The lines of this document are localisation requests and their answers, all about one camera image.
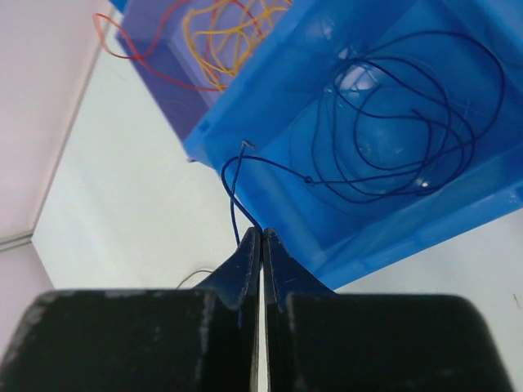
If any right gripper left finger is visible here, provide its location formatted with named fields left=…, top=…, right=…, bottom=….
left=1, top=229, right=262, bottom=391

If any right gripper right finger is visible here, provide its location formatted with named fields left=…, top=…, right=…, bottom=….
left=262, top=229, right=512, bottom=391

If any dark blue cable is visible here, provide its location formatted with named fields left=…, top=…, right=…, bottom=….
left=221, top=140, right=315, bottom=248
left=310, top=30, right=507, bottom=205

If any near blue bin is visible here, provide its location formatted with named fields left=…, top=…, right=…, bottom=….
left=190, top=1, right=522, bottom=288

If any middle lavender bin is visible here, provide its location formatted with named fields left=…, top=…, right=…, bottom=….
left=115, top=1, right=292, bottom=155

